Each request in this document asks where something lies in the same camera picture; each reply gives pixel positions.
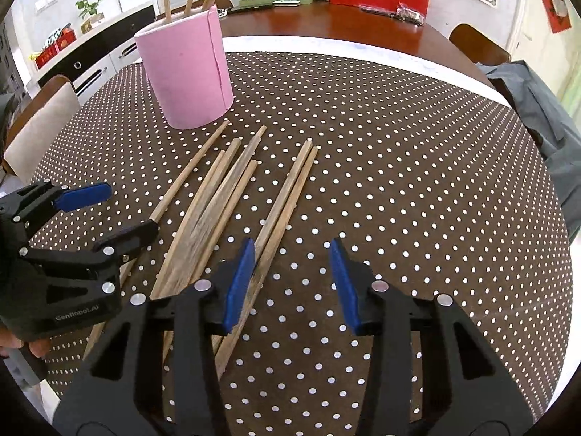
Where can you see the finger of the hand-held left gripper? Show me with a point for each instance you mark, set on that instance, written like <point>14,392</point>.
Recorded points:
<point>136,236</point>
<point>86,195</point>

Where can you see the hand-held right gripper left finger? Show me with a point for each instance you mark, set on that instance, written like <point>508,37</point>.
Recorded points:
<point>238,281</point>

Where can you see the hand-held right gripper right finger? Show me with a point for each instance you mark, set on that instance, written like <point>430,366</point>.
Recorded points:
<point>345,281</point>

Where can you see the bunch of wooden chopsticks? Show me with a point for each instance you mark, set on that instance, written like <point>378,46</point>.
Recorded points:
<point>213,218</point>

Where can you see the pink cup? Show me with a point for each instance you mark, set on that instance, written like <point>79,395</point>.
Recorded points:
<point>186,77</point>

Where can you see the person's left hand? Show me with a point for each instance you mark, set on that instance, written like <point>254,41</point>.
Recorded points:
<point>40,347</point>

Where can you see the beige cushioned chair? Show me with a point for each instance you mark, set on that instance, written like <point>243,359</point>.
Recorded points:
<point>41,122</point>

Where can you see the brown polka dot tablecloth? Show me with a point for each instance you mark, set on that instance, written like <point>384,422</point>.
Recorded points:
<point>386,190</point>

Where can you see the white and black sideboard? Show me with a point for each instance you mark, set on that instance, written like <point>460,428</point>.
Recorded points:
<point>90,59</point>

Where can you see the small potted plant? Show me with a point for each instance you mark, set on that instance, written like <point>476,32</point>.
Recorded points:
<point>93,11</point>

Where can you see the brown wooden chair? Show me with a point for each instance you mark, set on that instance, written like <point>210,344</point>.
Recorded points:
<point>225,2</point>
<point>476,43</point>

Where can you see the grey jacket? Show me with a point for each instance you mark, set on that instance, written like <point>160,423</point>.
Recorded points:
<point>544,136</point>

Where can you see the green tray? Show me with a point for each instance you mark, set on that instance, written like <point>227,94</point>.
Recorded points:
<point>254,3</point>

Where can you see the clear plastic bag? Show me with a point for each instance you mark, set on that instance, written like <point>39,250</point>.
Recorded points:
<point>409,13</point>

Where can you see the white flat device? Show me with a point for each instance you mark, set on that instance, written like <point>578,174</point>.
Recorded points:
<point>286,2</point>

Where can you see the red diamond door decoration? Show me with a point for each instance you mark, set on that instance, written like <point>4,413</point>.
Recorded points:
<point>554,10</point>

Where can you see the white light switch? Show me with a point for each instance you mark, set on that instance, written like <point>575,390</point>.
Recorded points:
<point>46,1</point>

